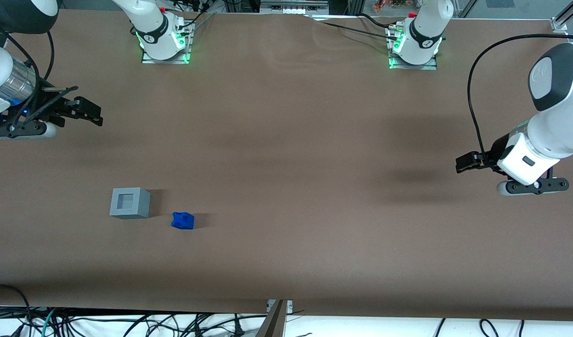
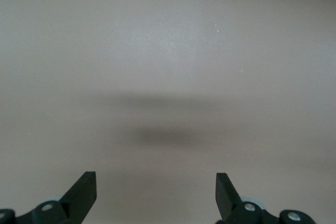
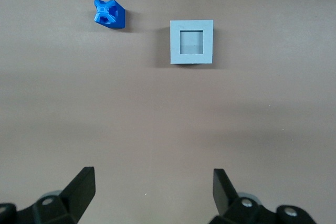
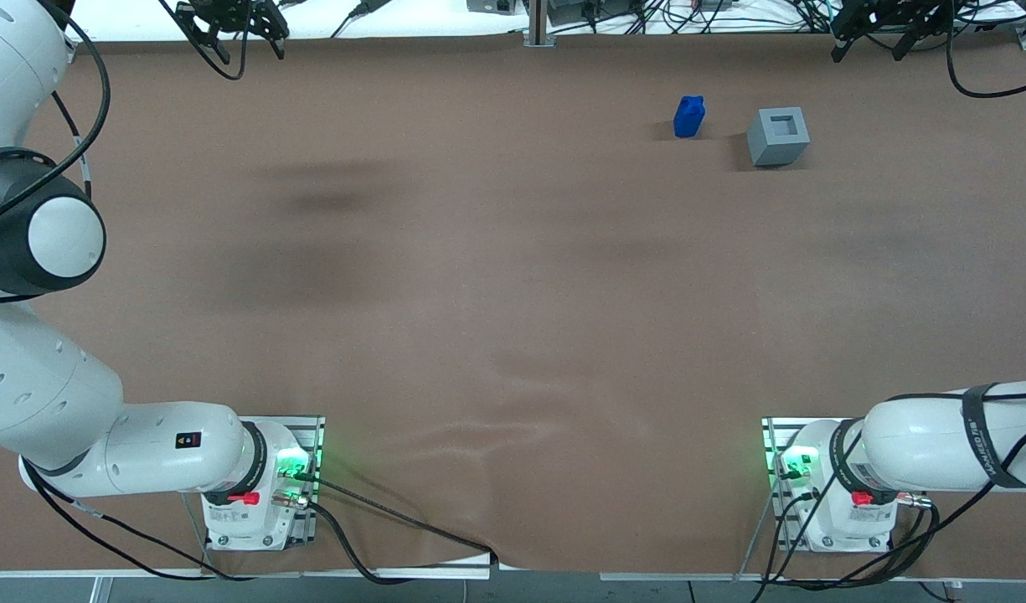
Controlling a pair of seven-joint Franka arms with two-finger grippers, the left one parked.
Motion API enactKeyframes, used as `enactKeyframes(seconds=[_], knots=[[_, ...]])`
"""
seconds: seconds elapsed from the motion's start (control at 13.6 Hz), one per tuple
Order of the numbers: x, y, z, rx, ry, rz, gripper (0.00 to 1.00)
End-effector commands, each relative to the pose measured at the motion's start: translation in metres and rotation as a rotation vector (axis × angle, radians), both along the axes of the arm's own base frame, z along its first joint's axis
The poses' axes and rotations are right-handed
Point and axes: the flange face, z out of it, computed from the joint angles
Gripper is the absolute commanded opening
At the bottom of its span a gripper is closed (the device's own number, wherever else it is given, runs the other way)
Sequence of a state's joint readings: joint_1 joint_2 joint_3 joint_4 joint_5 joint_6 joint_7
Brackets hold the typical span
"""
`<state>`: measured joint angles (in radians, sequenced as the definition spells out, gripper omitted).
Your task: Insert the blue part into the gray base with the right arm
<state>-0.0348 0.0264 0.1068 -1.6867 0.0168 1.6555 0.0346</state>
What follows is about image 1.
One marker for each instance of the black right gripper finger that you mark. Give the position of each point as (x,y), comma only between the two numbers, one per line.
(90,107)
(87,120)

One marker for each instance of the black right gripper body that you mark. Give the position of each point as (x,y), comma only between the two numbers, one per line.
(54,108)

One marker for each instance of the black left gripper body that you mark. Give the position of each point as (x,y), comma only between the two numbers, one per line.
(496,153)

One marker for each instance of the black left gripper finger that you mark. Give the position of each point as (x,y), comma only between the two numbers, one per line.
(468,163)
(484,157)

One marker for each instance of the blue plastic part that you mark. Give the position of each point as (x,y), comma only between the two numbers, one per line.
(182,220)

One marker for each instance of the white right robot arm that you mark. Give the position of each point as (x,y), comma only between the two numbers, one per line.
(151,25)

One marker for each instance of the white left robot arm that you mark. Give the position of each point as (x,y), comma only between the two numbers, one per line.
(553,131)

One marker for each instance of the gray cube base with socket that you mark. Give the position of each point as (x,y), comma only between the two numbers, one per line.
(129,203)

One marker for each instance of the diagonal aluminium profile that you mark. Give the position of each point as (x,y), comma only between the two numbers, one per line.
(571,11)

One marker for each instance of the brown table cover sheet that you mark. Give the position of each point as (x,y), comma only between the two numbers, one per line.
(286,187)

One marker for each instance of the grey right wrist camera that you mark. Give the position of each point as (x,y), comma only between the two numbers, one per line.
(15,131)

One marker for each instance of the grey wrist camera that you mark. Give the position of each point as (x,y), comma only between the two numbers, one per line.
(15,131)
(539,186)

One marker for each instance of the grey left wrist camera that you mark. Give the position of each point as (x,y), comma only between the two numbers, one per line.
(539,186)

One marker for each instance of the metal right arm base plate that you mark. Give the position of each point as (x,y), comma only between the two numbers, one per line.
(148,60)

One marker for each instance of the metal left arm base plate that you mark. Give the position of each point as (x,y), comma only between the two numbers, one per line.
(426,67)

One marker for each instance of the metal corner bracket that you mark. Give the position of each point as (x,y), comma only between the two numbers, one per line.
(559,25)

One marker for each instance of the aluminium frame with sockets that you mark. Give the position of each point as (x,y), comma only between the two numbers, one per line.
(291,8)

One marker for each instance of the small metal table bracket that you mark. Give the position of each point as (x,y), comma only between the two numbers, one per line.
(290,305)

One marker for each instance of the aluminium profile post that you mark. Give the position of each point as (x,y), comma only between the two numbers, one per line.
(273,324)

